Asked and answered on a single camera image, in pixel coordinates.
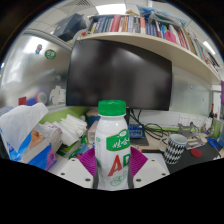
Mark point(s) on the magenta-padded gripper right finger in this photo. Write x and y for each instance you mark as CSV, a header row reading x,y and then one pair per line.
x,y
150,170

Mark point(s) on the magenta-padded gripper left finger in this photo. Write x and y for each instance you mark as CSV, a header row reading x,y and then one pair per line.
x,y
75,170

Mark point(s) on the white drink bottle green cap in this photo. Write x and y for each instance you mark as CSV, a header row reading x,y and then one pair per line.
x,y
111,133

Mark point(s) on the black white checkered mug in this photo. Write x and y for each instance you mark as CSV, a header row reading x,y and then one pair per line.
x,y
175,150

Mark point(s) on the small blue box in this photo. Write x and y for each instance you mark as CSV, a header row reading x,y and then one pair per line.
x,y
136,131

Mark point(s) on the stack of white napkins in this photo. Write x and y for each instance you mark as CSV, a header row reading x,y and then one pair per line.
x,y
71,128

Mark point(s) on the flat round red coaster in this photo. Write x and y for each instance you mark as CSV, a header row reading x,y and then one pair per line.
x,y
196,153

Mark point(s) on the black desk mat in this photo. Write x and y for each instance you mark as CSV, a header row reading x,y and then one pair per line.
x,y
200,163

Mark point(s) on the blue tissue box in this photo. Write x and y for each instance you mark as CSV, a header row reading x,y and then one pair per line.
x,y
30,146

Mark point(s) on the grey metal laptop stand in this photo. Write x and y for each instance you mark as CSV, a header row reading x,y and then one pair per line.
x,y
190,136

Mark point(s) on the black computer monitor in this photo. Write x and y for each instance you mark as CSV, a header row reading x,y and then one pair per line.
x,y
116,73

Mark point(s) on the black box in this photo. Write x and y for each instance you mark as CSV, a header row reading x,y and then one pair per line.
x,y
70,26

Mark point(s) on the white wall socket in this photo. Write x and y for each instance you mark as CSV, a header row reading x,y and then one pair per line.
x,y
184,120

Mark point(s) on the wall shelf with books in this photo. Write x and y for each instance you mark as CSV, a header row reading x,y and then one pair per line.
x,y
150,40

